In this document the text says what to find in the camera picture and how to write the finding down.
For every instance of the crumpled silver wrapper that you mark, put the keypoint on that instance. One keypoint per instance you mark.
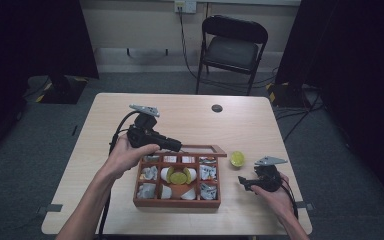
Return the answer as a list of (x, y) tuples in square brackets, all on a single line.
[(149, 172), (146, 190)]

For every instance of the black curtain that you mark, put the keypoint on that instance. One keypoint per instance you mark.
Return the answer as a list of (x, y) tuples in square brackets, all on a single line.
[(30, 36), (353, 50)]

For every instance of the person's right hand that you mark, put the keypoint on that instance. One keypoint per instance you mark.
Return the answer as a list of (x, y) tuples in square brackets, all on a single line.
[(280, 200)]

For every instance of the yellow-green round cup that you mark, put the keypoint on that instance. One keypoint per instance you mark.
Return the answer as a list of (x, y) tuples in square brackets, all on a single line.
[(178, 177)]

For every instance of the person's left hand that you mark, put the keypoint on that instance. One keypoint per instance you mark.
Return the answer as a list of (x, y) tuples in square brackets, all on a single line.
[(125, 158)]

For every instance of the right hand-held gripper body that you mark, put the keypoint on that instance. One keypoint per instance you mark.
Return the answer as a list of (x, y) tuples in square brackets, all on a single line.
[(269, 178)]

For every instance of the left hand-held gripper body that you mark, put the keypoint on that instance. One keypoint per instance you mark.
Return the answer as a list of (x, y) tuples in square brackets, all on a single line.
[(143, 135)]

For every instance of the small white red packet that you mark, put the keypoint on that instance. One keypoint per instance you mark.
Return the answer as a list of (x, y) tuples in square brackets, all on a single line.
[(170, 159), (188, 159)]

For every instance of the grey table bracket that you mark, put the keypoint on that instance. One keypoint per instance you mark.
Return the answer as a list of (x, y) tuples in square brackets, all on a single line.
[(305, 205), (50, 208)]

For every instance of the small grey packet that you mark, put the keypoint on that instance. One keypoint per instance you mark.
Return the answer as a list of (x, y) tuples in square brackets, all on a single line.
[(151, 159), (207, 160)]

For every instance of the round black table grommet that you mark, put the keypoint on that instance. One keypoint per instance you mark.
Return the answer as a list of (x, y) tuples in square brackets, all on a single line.
[(217, 108)]

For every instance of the white ceramic piece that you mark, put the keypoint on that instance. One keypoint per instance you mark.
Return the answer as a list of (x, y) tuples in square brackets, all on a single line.
[(193, 173), (166, 192), (164, 173), (189, 194)]

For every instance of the yellow-green ball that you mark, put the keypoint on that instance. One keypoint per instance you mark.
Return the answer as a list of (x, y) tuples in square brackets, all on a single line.
[(237, 159)]

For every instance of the wooden compartment box with lid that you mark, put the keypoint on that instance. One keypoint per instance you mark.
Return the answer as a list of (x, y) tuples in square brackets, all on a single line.
[(178, 202)]

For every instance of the grey printed packet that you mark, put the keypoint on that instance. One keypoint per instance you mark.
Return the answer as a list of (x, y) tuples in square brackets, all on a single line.
[(209, 191), (208, 172)]

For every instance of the white wall outlet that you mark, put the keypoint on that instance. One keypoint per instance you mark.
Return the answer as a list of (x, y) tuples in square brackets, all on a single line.
[(185, 6)]

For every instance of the black stand base striped tape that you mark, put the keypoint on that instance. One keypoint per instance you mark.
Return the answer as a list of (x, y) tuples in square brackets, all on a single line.
[(61, 90), (286, 95)]

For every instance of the black folding chair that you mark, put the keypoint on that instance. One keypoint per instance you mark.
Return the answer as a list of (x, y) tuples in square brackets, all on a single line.
[(230, 50)]

